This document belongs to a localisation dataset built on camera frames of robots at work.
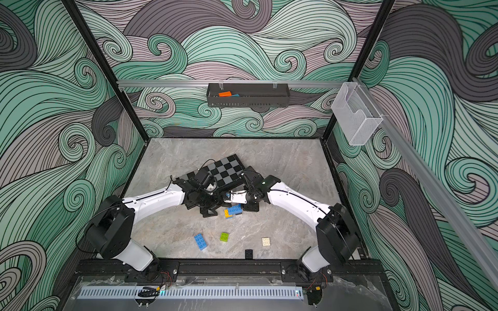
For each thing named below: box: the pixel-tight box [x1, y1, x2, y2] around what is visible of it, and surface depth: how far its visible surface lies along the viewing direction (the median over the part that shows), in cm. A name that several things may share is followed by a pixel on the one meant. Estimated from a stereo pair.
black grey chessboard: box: [175, 153, 246, 188], surface depth 103 cm
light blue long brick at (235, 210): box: [228, 203, 244, 216], surface depth 87 cm
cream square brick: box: [261, 237, 271, 247], surface depth 81 cm
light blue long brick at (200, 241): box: [193, 233, 208, 251], surface depth 81 cm
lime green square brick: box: [219, 231, 229, 243], surface depth 83 cm
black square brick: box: [245, 249, 253, 260], surface depth 77 cm
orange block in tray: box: [217, 90, 233, 98], surface depth 94 cm
